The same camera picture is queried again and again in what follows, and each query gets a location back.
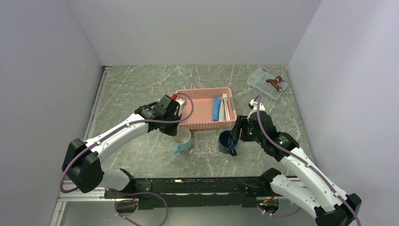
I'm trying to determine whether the dark blue mug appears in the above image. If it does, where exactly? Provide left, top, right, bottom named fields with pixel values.
left=218, top=130, right=238, bottom=156

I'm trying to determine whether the clear textured plastic tray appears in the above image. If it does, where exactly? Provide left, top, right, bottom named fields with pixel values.
left=190, top=130, right=229, bottom=158

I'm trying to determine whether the pink plastic perforated basket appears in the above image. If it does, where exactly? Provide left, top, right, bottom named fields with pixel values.
left=176, top=87, right=237, bottom=130

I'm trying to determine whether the light blue mug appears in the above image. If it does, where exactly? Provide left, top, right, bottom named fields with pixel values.
left=172, top=127, right=192, bottom=154

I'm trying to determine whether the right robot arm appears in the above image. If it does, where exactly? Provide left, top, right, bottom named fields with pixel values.
left=231, top=111, right=362, bottom=226

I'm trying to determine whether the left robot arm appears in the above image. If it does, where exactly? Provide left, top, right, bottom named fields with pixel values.
left=60, top=94, right=187, bottom=198

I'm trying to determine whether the white toothbrush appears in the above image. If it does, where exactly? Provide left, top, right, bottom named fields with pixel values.
left=225, top=97, right=231, bottom=121
left=222, top=93, right=230, bottom=121

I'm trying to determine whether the blue toothpaste tube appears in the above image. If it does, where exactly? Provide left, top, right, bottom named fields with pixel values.
left=212, top=97, right=222, bottom=121

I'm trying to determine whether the clear plastic organizer box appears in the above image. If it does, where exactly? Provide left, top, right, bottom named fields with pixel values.
left=247, top=68, right=288, bottom=100

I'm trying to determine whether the brown copper faucet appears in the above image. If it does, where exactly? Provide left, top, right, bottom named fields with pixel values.
left=266, top=76, right=283, bottom=92

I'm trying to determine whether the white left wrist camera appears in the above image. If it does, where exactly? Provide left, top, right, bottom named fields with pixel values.
left=174, top=98, right=187, bottom=114

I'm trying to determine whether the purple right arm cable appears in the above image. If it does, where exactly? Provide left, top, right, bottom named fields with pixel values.
left=253, top=95, right=362, bottom=226

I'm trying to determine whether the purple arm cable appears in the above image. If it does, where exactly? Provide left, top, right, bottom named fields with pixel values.
left=253, top=95, right=362, bottom=226
left=59, top=92, right=194, bottom=226

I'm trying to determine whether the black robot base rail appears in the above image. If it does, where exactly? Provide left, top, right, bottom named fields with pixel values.
left=104, top=177, right=275, bottom=210

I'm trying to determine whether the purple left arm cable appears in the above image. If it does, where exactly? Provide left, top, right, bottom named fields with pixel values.
left=59, top=92, right=194, bottom=226

